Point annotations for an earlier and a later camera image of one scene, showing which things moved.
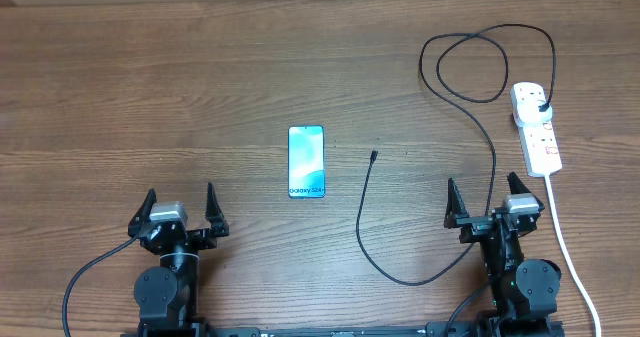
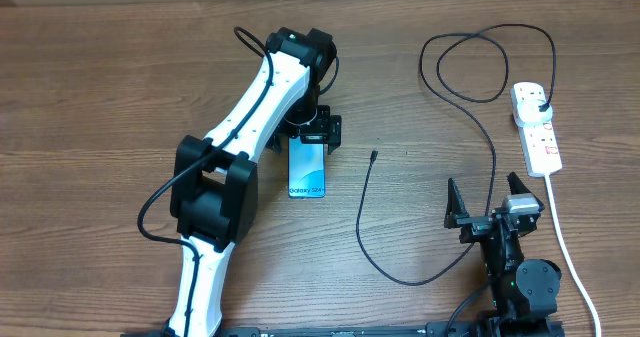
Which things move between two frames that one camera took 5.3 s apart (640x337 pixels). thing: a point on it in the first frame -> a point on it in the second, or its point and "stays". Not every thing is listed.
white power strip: x=538 y=147 stays
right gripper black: x=473 y=225 stays
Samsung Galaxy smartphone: x=306 y=162 stays
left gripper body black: x=199 y=239 -> x=320 y=129
